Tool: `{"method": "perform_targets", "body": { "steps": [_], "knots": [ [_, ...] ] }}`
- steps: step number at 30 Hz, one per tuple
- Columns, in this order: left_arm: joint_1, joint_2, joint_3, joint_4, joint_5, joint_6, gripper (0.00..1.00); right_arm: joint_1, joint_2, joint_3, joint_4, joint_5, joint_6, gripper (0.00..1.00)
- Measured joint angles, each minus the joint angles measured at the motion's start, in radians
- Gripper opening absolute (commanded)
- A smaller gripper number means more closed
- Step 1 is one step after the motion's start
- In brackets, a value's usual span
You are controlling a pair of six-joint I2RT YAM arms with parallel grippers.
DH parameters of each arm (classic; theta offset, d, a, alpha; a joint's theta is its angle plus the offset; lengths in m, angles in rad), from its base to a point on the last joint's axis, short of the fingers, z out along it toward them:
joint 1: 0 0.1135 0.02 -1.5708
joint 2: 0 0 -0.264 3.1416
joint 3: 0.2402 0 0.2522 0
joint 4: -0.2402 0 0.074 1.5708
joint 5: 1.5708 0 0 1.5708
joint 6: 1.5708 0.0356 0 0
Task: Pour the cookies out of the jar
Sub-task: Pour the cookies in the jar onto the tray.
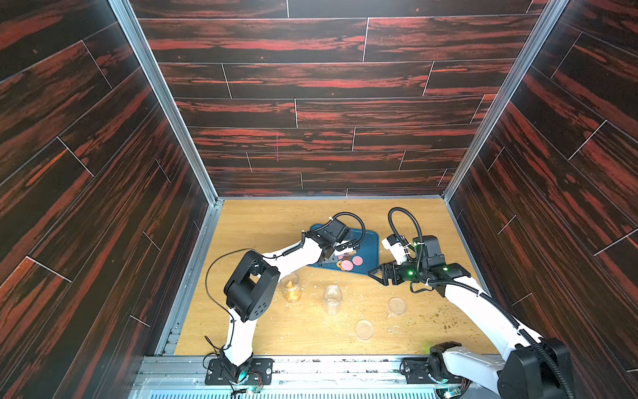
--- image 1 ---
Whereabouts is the aluminium frame post right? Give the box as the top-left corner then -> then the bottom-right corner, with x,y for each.
442,0 -> 569,204

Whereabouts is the aluminium frame post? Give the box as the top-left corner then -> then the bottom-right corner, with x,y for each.
442,0 -> 569,204
108,0 -> 224,357

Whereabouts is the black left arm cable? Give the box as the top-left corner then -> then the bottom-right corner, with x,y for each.
203,211 -> 367,360

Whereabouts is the aluminium frame post left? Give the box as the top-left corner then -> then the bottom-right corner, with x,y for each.
108,0 -> 224,357

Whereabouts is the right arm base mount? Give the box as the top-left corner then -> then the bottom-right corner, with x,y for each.
399,341 -> 472,398

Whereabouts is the clear jar with yellow cookies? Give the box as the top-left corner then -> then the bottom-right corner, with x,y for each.
279,273 -> 302,303

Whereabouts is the clear jar with mixed cookies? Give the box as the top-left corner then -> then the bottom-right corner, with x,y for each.
323,285 -> 343,316

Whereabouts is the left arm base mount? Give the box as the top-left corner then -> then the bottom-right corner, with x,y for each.
203,352 -> 274,397

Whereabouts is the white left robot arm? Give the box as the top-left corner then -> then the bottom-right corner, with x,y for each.
219,214 -> 367,373

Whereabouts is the teal plastic tray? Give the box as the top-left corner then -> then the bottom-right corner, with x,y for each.
312,230 -> 380,275

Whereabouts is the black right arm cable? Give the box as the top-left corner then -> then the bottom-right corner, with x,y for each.
387,207 -> 577,399

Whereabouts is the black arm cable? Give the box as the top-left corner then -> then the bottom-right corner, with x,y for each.
203,211 -> 367,360
387,207 -> 577,399

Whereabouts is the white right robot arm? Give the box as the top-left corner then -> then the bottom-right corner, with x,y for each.
367,261 -> 576,398

